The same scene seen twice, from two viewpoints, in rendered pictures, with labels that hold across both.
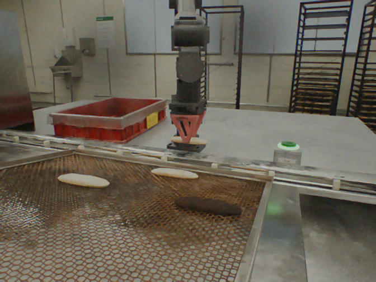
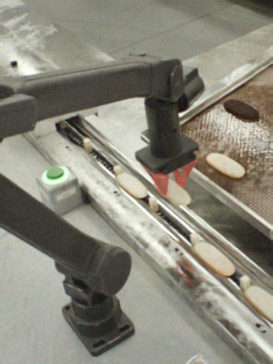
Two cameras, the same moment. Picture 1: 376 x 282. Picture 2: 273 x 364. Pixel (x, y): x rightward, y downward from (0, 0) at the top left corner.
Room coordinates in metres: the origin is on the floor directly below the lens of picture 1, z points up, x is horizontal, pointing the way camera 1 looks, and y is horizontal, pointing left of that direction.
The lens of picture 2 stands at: (1.35, 0.55, 1.65)
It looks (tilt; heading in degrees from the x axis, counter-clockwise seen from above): 37 degrees down; 222
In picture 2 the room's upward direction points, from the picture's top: 9 degrees counter-clockwise
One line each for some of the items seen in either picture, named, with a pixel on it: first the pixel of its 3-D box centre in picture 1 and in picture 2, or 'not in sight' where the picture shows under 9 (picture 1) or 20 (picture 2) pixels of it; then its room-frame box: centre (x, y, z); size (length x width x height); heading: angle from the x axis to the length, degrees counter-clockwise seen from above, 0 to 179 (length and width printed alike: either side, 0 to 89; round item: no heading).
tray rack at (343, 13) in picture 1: (317, 74); not in sight; (3.82, -1.76, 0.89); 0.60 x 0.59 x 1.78; 62
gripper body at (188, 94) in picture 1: (188, 93); (165, 140); (0.66, 0.00, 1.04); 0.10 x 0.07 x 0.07; 160
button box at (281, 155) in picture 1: (286, 165); (62, 195); (0.70, -0.27, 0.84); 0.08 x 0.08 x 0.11; 70
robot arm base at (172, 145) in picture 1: (186, 136); (94, 307); (0.92, 0.01, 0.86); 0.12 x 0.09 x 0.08; 70
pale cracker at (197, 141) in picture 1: (188, 139); (171, 189); (0.66, 0.00, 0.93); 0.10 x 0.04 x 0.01; 70
